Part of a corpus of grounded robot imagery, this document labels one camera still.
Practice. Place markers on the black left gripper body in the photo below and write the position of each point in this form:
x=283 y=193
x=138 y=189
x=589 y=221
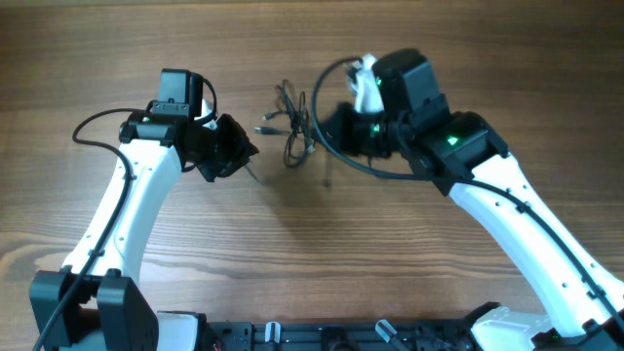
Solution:
x=226 y=147

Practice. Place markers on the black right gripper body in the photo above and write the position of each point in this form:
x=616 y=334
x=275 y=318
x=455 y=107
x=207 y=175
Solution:
x=341 y=129

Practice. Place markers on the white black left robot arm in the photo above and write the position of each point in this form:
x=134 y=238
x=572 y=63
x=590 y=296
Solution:
x=93 y=302

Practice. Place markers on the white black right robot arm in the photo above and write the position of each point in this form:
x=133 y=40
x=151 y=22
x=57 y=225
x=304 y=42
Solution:
x=397 y=108

